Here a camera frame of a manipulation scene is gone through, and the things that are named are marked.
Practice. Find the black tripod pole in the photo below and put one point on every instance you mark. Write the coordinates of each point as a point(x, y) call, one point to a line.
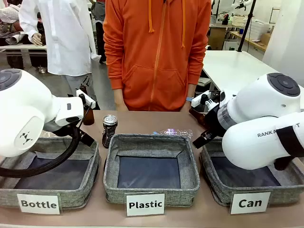
point(245, 26)

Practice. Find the grey basket labelled Can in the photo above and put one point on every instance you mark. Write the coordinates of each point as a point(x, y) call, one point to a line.
point(213, 180)

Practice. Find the white Bottle label sign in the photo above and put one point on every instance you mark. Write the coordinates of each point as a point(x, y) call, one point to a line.
point(39, 203)

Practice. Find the person in orange hoodie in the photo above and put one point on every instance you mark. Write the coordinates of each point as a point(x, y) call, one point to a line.
point(154, 54)

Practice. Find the grey basket labelled Bottle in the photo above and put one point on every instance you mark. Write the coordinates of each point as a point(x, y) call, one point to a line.
point(92, 166)

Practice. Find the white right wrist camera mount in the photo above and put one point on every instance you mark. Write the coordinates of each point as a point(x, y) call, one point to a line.
point(202, 98)

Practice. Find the grey basket labelled Plastic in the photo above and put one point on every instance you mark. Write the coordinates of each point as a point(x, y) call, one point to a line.
point(152, 194)

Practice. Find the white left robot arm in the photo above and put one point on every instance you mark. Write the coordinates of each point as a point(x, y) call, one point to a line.
point(21, 107)

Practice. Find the white Can label sign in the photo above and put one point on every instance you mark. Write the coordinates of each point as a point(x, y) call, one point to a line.
point(249, 203)

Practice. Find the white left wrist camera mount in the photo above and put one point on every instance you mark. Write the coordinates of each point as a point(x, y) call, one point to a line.
point(88, 101)

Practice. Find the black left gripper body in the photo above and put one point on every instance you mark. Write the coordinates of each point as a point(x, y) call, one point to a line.
point(86, 137)

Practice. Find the pile of clothes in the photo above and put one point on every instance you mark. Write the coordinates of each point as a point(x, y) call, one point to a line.
point(9, 23)

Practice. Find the white background table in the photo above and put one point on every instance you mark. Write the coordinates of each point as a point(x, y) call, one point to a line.
point(21, 47)

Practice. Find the blue smartwatch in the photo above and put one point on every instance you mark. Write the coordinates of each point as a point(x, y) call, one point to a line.
point(189, 98)

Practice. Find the person's right hand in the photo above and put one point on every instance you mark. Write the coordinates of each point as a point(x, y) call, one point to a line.
point(121, 105)

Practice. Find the mannequin in white shirt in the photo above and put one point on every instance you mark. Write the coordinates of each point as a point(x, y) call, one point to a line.
point(69, 35)

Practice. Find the stack of white boxes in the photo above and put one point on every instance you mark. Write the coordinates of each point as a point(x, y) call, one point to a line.
point(260, 27)

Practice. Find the crushed black can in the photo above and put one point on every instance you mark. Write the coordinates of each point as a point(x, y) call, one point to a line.
point(109, 129)

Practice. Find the wooden background desk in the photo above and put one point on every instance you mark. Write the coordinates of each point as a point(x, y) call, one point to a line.
point(249, 40)

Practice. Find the person's right forearm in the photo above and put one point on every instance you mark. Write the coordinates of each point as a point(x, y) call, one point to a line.
point(118, 95)

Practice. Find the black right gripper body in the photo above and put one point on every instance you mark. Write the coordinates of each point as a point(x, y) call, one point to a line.
point(213, 128)

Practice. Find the person's left hand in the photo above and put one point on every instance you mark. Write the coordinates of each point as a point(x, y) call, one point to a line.
point(185, 107)

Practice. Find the large white table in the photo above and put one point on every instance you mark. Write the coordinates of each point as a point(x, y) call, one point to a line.
point(232, 69)

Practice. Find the white Plastic label sign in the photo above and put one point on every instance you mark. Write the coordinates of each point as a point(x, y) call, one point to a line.
point(145, 204)

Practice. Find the person's left forearm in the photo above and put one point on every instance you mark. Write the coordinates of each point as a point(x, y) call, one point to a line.
point(191, 90)

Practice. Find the clear bottle with purple label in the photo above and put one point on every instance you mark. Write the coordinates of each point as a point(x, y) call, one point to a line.
point(173, 132)

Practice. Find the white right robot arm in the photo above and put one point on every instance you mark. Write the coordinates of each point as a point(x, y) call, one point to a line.
point(259, 118)

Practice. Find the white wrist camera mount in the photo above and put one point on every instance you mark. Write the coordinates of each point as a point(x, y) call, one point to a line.
point(88, 101)
point(202, 98)

